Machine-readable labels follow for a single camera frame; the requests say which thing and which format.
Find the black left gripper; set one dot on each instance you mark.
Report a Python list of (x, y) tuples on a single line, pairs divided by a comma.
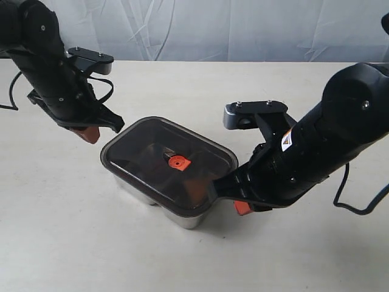
[(83, 114)]

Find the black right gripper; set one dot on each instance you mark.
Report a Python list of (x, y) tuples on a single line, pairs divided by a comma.
[(258, 184)]

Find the transparent dark lunch box lid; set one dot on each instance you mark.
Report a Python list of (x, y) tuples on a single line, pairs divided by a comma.
[(156, 155)]

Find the yellow cheese wedge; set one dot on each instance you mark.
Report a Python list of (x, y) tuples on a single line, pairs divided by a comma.
[(197, 190)]

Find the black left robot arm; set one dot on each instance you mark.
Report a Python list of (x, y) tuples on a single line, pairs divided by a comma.
[(30, 37)]

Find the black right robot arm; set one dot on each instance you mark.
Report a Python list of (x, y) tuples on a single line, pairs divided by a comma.
[(296, 155)]

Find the stainless steel lunch box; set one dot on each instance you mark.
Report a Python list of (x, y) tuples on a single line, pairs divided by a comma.
[(184, 222)]

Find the white backdrop curtain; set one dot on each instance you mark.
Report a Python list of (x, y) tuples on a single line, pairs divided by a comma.
[(307, 31)]

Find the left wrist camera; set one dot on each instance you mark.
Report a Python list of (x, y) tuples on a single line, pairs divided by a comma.
[(90, 61)]

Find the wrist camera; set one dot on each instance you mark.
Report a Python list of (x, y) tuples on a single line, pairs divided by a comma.
[(90, 61), (270, 117)]

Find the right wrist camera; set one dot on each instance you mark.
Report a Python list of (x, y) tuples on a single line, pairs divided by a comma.
[(270, 117)]

